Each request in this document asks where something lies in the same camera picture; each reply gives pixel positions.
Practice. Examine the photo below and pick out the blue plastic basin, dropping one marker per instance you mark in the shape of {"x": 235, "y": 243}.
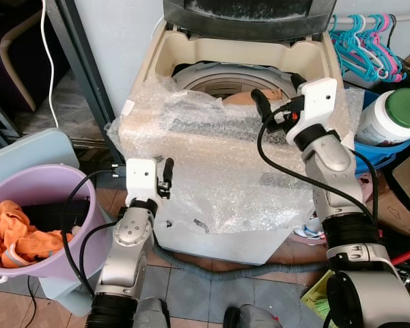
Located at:
{"x": 376, "y": 154}

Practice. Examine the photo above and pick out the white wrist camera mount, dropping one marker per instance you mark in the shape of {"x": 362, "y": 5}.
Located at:
{"x": 141, "y": 181}
{"x": 318, "y": 102}

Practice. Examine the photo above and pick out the grey right robot leg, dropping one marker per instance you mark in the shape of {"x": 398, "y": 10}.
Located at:
{"x": 249, "y": 318}

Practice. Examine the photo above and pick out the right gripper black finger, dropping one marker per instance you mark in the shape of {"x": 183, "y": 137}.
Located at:
{"x": 298, "y": 82}
{"x": 263, "y": 106}

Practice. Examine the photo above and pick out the pale blue plastic stool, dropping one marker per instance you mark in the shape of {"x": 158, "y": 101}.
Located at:
{"x": 27, "y": 150}

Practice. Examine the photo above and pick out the pink plastic hanger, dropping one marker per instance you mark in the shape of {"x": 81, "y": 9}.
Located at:
{"x": 393, "y": 58}

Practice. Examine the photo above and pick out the grey left robot leg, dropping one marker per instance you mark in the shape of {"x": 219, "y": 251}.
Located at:
{"x": 150, "y": 314}

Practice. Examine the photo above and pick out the dark grey washer lid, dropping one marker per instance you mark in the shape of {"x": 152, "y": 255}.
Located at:
{"x": 249, "y": 17}

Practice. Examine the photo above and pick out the orange cloth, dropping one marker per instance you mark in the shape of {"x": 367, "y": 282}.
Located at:
{"x": 17, "y": 236}

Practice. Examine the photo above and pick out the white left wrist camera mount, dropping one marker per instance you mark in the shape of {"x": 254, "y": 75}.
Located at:
{"x": 141, "y": 181}

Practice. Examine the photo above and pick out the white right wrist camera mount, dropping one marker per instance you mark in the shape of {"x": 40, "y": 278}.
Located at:
{"x": 318, "y": 102}

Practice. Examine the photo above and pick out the peach garment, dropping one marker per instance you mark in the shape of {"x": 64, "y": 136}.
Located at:
{"x": 242, "y": 98}

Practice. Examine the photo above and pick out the grey hanger rod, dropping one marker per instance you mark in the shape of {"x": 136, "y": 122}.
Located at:
{"x": 406, "y": 17}

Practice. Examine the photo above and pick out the open brown cardboard box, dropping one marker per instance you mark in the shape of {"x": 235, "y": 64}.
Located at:
{"x": 406, "y": 198}

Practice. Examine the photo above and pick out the white bottle green cap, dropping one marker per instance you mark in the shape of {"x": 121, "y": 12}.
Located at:
{"x": 386, "y": 123}

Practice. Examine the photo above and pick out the clear bubble wrap sheet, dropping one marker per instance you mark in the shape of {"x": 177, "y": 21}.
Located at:
{"x": 212, "y": 178}

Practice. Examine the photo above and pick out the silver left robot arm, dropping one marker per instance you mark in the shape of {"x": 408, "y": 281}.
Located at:
{"x": 126, "y": 236}

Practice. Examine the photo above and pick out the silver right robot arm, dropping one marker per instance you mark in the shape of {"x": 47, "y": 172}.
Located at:
{"x": 335, "y": 164}

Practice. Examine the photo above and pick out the beige top-load washing machine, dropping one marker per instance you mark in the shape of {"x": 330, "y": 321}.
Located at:
{"x": 212, "y": 236}

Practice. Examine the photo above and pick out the yellow-green plastic item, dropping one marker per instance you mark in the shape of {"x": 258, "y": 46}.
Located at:
{"x": 318, "y": 297}

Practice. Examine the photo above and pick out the red stick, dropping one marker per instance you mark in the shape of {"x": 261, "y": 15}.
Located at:
{"x": 408, "y": 254}

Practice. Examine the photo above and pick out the purple plastic bucket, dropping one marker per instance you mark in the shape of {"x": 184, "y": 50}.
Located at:
{"x": 34, "y": 181}

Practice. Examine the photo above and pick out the grey robot leg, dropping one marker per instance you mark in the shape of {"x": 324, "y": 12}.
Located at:
{"x": 150, "y": 314}
{"x": 249, "y": 318}

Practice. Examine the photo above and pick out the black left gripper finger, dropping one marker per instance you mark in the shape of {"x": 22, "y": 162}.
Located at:
{"x": 169, "y": 171}

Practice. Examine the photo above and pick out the dark metal shelf frame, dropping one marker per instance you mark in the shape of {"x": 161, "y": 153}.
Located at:
{"x": 85, "y": 68}

